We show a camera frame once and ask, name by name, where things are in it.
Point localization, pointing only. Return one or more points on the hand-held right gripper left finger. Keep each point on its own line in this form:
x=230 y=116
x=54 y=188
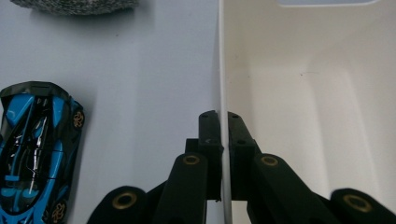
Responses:
x=211 y=137

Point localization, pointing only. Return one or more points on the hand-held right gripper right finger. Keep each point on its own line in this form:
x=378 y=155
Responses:
x=239 y=140

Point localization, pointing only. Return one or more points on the white plastic storage box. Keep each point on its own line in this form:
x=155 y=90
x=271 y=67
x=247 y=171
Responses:
x=295 y=77

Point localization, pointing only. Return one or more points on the blue and black toy car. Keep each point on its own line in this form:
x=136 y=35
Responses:
x=34 y=149

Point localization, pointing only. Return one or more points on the grey fluffy cloth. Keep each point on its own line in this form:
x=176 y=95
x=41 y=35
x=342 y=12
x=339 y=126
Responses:
x=77 y=6

